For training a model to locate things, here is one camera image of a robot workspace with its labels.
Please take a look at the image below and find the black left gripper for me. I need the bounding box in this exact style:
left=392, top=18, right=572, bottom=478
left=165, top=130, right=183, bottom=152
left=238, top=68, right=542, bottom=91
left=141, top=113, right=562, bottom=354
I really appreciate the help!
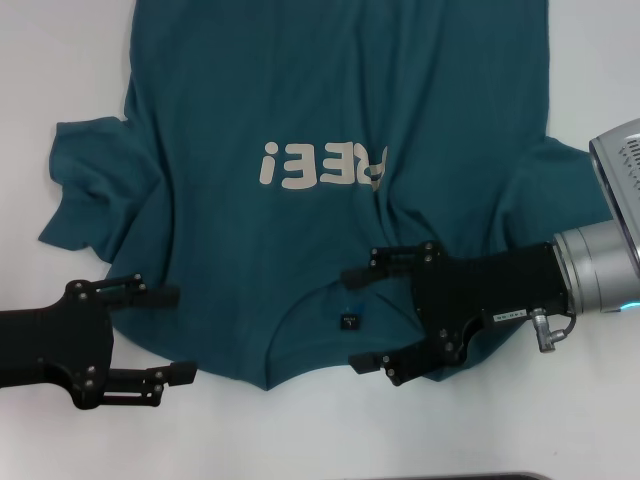
left=0, top=273, right=198, bottom=410

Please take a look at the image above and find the teal t-shirt with beige print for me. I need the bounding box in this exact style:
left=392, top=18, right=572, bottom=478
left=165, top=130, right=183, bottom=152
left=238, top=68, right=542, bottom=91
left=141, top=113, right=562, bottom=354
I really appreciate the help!
left=37, top=0, right=616, bottom=394

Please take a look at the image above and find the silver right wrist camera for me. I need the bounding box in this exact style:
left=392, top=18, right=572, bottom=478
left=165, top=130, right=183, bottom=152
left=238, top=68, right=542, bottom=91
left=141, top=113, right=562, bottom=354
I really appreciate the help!
left=588, top=117, right=640, bottom=261

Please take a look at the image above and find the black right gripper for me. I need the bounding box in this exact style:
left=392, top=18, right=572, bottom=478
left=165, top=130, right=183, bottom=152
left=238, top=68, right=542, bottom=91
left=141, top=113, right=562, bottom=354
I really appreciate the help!
left=340, top=242, right=571, bottom=387

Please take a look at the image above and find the right gripper cable with connector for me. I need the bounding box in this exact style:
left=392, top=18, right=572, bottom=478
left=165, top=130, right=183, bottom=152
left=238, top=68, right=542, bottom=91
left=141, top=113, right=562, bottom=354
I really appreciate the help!
left=530, top=308, right=576, bottom=354

